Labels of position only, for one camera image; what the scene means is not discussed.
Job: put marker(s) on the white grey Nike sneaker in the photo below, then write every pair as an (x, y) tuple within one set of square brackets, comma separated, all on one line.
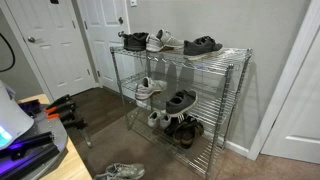
[(146, 88), (168, 40)]

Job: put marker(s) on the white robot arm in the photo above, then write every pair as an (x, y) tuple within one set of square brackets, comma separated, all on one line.
[(13, 116)]

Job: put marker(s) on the light grey running shoe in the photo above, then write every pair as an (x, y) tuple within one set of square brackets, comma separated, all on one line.
[(103, 176), (126, 170)]

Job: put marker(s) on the small white sneaker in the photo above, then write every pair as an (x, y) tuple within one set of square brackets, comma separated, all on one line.
[(153, 119), (165, 121)]

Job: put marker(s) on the black white-striped slide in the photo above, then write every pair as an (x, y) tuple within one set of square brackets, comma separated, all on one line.
[(173, 126)]

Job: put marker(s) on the brown sandal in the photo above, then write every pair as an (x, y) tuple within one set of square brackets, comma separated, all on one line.
[(180, 133), (191, 133)]

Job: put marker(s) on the white panel door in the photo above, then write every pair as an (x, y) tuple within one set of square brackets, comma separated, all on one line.
[(106, 50), (300, 116), (56, 50)]

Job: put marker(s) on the dark door knob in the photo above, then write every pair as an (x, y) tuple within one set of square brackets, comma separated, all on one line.
[(120, 33)]

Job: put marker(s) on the dark door deadbolt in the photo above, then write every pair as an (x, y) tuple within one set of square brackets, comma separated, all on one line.
[(120, 20)]

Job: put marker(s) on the round grey mounting plate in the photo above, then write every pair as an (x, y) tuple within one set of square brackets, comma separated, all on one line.
[(58, 133)]

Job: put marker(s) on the blue black mounting block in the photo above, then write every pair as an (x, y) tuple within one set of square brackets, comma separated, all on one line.
[(31, 108)]

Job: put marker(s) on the silver door knob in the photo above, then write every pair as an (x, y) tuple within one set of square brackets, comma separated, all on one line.
[(31, 39)]

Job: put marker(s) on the white light switch plate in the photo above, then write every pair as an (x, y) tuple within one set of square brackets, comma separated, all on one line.
[(133, 2)]

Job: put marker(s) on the white door frame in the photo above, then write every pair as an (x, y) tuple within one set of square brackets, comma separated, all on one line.
[(283, 83)]

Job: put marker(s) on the black aluminium rail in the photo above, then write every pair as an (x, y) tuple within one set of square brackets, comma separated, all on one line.
[(33, 163), (33, 141)]

